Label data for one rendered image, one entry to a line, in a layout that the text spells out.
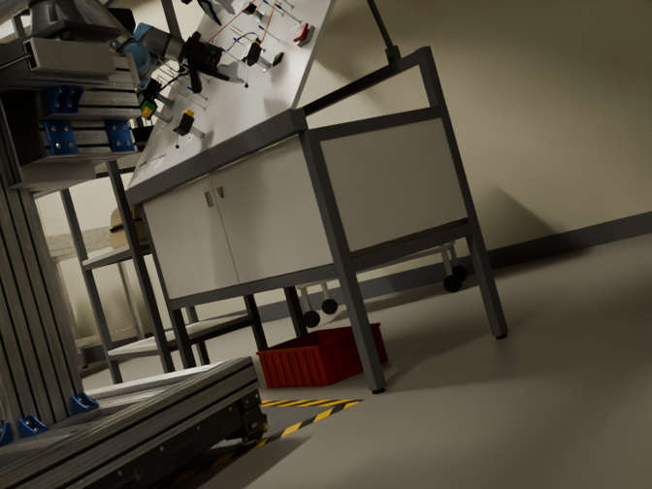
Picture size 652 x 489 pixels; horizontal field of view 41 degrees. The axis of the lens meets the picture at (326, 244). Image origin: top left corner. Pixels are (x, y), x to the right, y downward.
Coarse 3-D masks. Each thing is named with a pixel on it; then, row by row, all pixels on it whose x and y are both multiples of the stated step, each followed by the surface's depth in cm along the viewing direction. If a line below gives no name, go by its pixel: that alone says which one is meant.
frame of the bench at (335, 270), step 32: (320, 128) 258; (352, 128) 265; (448, 128) 289; (320, 160) 256; (320, 192) 255; (384, 256) 265; (480, 256) 289; (224, 288) 310; (256, 288) 294; (288, 288) 380; (352, 288) 256; (480, 288) 292; (352, 320) 257; (192, 352) 348; (384, 384) 257
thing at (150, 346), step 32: (160, 64) 392; (128, 160) 392; (64, 192) 394; (128, 224) 350; (96, 256) 380; (128, 256) 361; (96, 288) 396; (96, 320) 396; (160, 320) 352; (192, 320) 421; (224, 320) 383; (256, 320) 378; (128, 352) 376; (160, 352) 351
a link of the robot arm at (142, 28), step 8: (144, 24) 267; (136, 32) 265; (144, 32) 265; (152, 32) 266; (160, 32) 267; (144, 40) 266; (152, 40) 266; (160, 40) 266; (168, 40) 267; (152, 48) 266; (160, 48) 267
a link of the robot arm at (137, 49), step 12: (84, 0) 251; (96, 0) 253; (84, 12) 251; (96, 12) 252; (108, 12) 254; (96, 24) 252; (108, 24) 252; (120, 24) 254; (120, 36) 252; (132, 36) 255; (120, 48) 252; (132, 48) 251; (144, 48) 251; (144, 60) 251; (144, 72) 259
